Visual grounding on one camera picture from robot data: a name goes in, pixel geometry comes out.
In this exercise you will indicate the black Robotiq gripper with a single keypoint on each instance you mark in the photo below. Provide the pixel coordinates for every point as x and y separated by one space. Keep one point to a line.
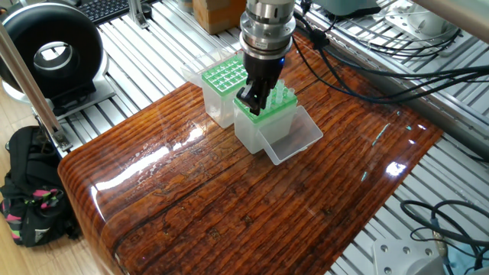
267 67

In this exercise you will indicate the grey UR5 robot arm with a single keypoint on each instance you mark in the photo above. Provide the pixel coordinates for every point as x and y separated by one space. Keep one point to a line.
267 23

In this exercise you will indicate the green rack clear tip box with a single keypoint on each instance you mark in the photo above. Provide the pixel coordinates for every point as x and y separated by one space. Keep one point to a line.
252 137
218 107

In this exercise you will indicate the brown cardboard box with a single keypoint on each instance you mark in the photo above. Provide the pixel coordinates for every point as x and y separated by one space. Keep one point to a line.
214 11

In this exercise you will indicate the glossy wooden table board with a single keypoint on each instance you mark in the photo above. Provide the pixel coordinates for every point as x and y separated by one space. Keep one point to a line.
229 198

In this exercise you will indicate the dark flat device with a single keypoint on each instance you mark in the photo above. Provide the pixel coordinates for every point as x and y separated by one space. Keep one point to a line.
355 6

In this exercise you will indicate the black keyboard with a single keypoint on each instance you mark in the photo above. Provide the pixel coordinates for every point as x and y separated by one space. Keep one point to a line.
103 8

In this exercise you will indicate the perforated silver metal plate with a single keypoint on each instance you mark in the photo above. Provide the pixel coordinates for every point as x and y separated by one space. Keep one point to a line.
420 19

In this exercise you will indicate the black backpack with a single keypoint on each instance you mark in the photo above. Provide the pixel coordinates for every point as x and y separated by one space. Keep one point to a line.
30 191

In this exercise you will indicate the short aluminium post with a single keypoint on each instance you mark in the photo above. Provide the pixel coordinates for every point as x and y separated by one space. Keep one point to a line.
140 11

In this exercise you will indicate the silver robot mount plate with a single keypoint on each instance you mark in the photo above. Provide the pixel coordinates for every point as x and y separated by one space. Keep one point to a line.
401 256

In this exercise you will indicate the aluminium frame post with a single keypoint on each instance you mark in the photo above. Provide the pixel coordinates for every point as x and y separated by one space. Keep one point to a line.
34 99

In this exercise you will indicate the beige frame beam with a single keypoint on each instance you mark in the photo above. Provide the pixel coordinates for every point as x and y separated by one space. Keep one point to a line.
466 11

